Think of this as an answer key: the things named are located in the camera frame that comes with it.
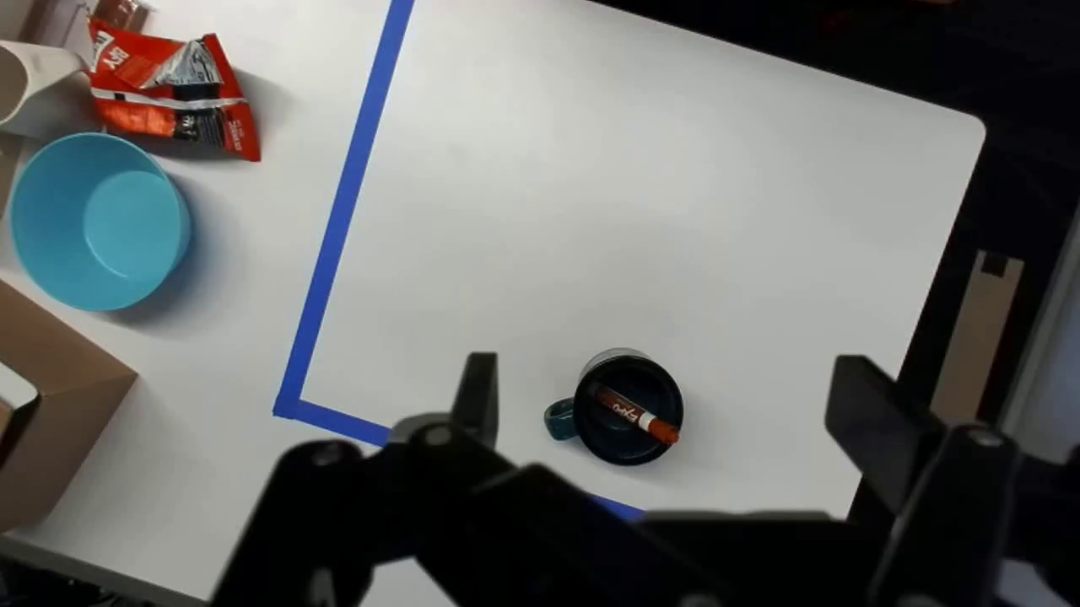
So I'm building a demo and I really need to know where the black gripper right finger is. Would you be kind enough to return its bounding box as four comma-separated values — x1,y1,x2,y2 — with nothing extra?
825,353,1080,607

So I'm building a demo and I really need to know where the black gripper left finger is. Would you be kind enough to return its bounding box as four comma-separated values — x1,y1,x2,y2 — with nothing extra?
213,353,625,607

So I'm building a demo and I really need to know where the red Expo marker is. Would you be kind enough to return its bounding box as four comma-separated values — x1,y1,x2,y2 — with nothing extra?
598,388,679,444

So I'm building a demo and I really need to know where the white cup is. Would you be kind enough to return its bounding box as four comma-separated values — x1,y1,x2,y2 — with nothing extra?
0,42,87,137

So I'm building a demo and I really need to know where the blue tape line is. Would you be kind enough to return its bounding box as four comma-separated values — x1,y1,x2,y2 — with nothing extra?
269,0,649,526

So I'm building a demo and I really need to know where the dark green speckled mug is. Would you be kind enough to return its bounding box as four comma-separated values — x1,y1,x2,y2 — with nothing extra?
544,346,684,465

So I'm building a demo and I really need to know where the brown cardboard strip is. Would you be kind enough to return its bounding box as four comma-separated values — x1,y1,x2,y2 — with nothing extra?
930,251,1027,425

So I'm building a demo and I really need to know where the brown cardboard box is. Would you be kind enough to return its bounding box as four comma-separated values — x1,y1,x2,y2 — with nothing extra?
0,284,136,530

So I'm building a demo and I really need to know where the light blue plastic bowl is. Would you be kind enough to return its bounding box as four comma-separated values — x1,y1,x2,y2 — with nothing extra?
10,130,191,313

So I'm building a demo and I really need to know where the red snack bag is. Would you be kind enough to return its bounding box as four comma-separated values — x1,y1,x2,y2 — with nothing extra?
87,20,260,163

